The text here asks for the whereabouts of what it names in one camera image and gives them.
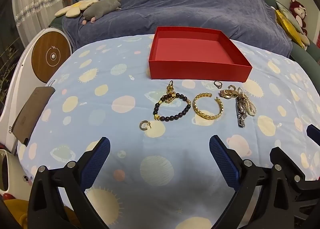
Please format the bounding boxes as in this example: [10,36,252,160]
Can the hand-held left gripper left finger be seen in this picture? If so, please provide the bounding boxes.
[27,137,111,229]

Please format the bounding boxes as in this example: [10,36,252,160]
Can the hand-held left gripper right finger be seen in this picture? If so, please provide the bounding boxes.
[209,135,295,229]

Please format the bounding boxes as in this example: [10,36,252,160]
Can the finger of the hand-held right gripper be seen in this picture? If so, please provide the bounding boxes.
[306,124,320,145]
[269,146,320,194]

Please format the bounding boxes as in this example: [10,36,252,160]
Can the silver watch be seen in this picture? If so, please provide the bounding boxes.
[235,98,248,128]

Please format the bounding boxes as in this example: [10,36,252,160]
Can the gold cuff bracelet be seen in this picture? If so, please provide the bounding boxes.
[192,92,223,120]

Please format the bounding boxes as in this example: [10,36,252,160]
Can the pearl bracelet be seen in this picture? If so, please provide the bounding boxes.
[236,87,257,117]

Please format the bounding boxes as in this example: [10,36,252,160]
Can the dark bead bracelet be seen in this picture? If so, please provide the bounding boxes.
[152,92,192,122]

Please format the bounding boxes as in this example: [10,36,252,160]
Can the gold watch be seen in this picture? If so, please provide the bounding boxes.
[219,89,238,100]

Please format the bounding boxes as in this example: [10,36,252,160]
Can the gold bead chain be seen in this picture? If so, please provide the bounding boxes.
[164,80,178,105]

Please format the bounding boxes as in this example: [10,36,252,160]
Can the red cardboard box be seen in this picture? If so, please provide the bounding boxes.
[148,26,253,82]

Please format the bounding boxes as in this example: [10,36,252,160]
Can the planet printed blanket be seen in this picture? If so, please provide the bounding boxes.
[16,33,320,229]

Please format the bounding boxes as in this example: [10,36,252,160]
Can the brown flat case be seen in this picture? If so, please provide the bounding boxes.
[12,86,56,147]

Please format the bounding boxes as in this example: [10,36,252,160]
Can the white toy with dark opening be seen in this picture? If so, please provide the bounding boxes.
[0,149,33,194]

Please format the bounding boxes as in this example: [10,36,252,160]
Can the yellow cloth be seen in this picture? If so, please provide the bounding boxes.
[2,199,80,229]

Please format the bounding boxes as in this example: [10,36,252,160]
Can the white machine with wooden disc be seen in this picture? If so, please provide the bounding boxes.
[0,28,73,150]

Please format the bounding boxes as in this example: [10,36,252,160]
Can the red monkey plush toy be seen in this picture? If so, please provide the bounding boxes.
[289,0,309,36]

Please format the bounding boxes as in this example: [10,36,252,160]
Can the flower shaped pillow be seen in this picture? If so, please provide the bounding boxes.
[54,0,100,18]

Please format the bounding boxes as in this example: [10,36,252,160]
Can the grey plush toy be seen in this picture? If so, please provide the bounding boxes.
[81,0,122,25]

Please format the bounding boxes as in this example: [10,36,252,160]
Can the blue sofa blanket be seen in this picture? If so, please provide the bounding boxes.
[61,0,293,57]

